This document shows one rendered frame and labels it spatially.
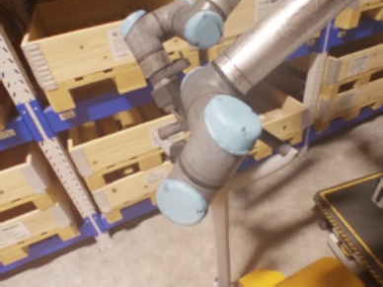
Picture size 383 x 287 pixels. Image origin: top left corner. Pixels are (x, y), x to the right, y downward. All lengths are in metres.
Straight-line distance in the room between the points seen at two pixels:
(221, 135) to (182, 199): 0.13
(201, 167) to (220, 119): 0.08
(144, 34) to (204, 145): 0.46
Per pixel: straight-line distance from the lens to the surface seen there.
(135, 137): 1.55
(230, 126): 0.36
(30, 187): 1.68
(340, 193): 2.04
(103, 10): 2.50
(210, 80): 0.48
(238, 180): 0.82
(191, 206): 0.43
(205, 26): 0.67
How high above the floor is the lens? 1.79
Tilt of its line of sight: 37 degrees down
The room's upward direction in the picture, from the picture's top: 8 degrees counter-clockwise
